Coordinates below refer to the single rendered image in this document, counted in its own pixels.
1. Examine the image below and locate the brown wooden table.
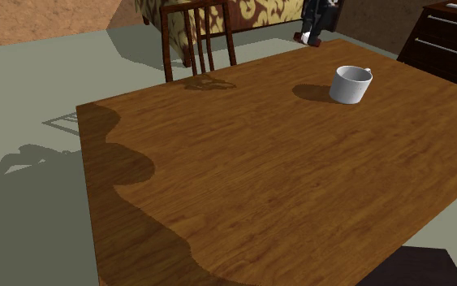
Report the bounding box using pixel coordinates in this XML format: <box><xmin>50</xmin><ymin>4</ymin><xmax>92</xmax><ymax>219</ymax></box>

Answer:
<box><xmin>75</xmin><ymin>38</ymin><xmax>457</xmax><ymax>286</ymax></box>

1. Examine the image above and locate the dark wooden chair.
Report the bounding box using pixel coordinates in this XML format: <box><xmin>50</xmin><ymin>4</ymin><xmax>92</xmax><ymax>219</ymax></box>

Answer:
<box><xmin>159</xmin><ymin>0</ymin><xmax>238</xmax><ymax>84</ymax></box>

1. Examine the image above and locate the patterned yellow brown sofa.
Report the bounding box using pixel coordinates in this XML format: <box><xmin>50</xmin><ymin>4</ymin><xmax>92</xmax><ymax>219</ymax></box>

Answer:
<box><xmin>134</xmin><ymin>0</ymin><xmax>305</xmax><ymax>68</ymax></box>

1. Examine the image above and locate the white speckled mug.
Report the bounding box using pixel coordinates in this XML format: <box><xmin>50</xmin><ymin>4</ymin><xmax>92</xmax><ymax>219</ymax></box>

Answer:
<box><xmin>329</xmin><ymin>65</ymin><xmax>374</xmax><ymax>106</ymax></box>

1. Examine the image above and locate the dark robot stand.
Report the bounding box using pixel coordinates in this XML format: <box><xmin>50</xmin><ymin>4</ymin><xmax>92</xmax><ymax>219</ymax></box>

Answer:
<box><xmin>355</xmin><ymin>245</ymin><xmax>457</xmax><ymax>286</ymax></box>

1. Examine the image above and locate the dark wooden chest of drawers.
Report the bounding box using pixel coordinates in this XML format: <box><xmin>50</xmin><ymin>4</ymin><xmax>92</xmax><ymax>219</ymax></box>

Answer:
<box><xmin>396</xmin><ymin>0</ymin><xmax>457</xmax><ymax>93</ymax></box>

